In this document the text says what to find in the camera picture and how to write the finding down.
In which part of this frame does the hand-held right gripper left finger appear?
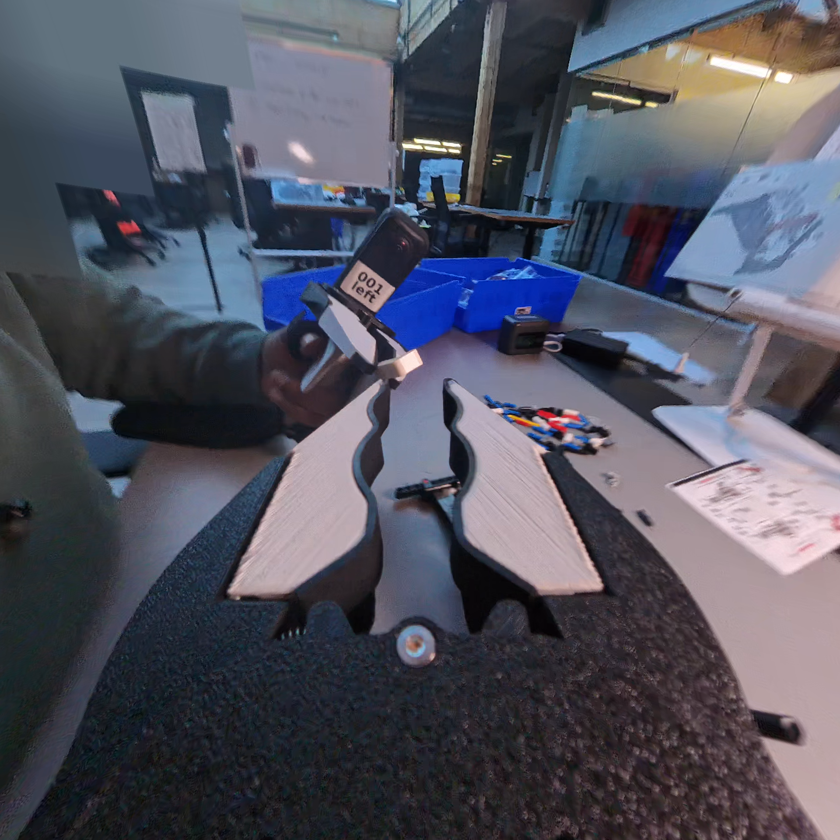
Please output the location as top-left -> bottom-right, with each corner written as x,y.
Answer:
225,381 -> 392,621

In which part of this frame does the whiteboard on stand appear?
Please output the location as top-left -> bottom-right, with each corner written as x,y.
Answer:
197,36 -> 396,312

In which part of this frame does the pale flat object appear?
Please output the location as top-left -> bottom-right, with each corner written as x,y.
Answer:
604,331 -> 716,385

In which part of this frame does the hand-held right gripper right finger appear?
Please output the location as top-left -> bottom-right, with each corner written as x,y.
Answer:
443,378 -> 605,636

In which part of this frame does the person in green sweatshirt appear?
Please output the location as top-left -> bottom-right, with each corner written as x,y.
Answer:
0,272 -> 132,815

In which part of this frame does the grey desk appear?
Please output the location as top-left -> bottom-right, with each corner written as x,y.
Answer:
13,325 -> 840,840

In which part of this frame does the open instruction booklet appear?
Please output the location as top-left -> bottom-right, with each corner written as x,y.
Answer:
666,128 -> 840,309

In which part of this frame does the background wooden table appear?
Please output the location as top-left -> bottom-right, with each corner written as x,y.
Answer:
427,202 -> 575,260

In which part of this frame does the black power adapter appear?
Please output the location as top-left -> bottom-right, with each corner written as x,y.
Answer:
561,330 -> 630,370

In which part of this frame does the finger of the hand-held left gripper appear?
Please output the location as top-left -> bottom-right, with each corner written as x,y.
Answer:
301,340 -> 343,395
318,298 -> 408,371

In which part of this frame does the red black office chair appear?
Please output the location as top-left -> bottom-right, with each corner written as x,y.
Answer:
92,189 -> 168,265

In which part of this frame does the white book stand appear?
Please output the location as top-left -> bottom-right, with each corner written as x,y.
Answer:
653,282 -> 840,483

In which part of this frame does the wooden support post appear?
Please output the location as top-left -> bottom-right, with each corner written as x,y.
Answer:
465,0 -> 508,206

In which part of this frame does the person's left forearm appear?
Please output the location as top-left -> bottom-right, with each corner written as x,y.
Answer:
10,269 -> 270,409

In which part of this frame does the white printed sticker sheet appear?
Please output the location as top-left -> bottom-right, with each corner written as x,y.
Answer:
666,459 -> 840,575

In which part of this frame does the small black action camera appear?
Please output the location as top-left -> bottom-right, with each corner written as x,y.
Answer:
497,315 -> 550,356

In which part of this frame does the pile of small brick parts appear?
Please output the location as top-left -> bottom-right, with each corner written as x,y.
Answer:
484,394 -> 614,455

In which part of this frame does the blue plastic bin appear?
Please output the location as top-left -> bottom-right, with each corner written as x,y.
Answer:
420,257 -> 581,334
262,266 -> 463,352

